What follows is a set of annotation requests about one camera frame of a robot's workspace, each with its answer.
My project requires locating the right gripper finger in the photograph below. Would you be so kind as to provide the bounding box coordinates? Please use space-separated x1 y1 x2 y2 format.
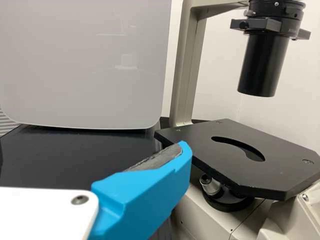
81 140 193 240

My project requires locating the cream microscope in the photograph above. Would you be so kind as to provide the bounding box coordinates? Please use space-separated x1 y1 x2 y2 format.
168 0 320 240

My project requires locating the white box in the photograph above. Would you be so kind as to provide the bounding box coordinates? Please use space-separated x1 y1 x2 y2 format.
0 0 174 131

